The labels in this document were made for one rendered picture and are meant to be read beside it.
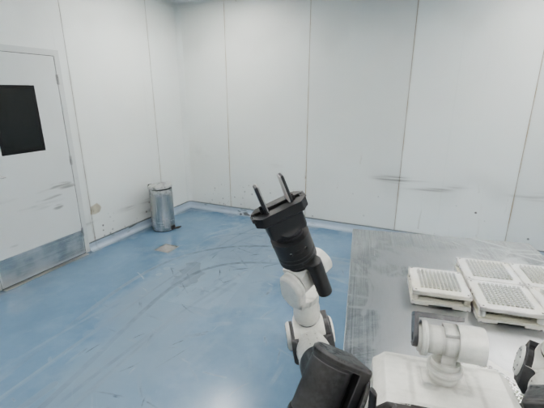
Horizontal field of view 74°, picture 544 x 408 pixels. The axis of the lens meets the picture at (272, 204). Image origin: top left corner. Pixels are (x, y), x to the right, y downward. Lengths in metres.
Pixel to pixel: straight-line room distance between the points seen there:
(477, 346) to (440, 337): 0.06
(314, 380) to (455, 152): 3.93
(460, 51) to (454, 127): 0.77
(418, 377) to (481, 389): 0.11
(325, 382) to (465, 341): 0.26
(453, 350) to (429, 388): 0.09
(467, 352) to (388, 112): 3.90
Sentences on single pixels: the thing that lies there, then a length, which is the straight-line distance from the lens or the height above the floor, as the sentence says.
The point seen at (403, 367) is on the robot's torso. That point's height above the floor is 1.21.
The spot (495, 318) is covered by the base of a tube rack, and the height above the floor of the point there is 0.84.
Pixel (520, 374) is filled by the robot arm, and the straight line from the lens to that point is 1.11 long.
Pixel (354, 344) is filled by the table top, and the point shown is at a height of 0.82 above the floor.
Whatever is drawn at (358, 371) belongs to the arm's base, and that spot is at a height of 1.21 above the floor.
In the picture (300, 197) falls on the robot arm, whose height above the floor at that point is 1.52.
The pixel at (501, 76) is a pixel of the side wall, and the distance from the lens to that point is 4.49.
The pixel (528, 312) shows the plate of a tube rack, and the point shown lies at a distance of 1.82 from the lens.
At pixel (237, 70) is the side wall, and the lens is 5.13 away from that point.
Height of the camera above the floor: 1.73
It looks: 17 degrees down
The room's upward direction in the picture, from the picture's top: straight up
